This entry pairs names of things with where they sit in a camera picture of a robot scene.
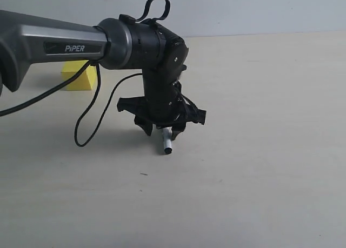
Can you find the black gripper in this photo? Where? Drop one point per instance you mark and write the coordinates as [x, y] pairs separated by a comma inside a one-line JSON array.
[[161, 91]]

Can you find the black and white marker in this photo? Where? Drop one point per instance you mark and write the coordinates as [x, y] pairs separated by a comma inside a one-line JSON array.
[[167, 142]]

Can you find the yellow cube block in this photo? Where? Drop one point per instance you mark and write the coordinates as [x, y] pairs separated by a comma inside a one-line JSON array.
[[85, 81]]

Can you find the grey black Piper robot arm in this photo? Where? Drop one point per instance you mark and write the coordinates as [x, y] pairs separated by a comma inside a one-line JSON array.
[[113, 44]]

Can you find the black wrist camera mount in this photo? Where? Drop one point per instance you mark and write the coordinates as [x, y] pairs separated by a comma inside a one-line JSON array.
[[163, 115]]

